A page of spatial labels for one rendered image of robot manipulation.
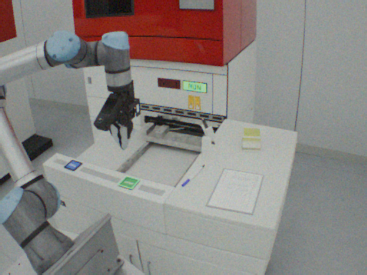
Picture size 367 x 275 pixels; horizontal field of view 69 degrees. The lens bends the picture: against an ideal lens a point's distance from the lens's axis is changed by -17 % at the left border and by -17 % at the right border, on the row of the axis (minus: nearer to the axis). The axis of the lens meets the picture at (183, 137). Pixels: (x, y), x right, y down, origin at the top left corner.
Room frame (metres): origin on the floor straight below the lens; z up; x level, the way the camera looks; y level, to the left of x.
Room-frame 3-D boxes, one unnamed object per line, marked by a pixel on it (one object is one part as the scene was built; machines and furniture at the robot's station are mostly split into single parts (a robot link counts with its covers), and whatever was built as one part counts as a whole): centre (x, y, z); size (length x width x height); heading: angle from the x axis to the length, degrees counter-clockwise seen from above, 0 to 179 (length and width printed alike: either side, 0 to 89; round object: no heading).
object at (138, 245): (1.07, 0.06, 0.41); 0.97 x 0.64 x 0.82; 66
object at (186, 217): (0.95, -0.22, 0.89); 0.62 x 0.35 x 0.14; 156
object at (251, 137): (1.04, -0.26, 1.00); 0.07 x 0.07 x 0.07; 80
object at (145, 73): (1.48, 0.17, 1.02); 0.82 x 0.03 x 0.40; 66
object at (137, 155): (1.19, 0.22, 0.84); 0.50 x 0.02 x 0.03; 156
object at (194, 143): (1.29, 0.03, 0.87); 0.36 x 0.08 x 0.03; 66
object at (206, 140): (0.99, -0.09, 1.03); 0.06 x 0.04 x 0.13; 156
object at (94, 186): (0.89, 0.30, 0.89); 0.55 x 0.09 x 0.14; 66
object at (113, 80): (0.85, 0.18, 1.33); 0.08 x 0.08 x 0.05
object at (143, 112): (1.39, 0.02, 0.89); 0.44 x 0.02 x 0.10; 66
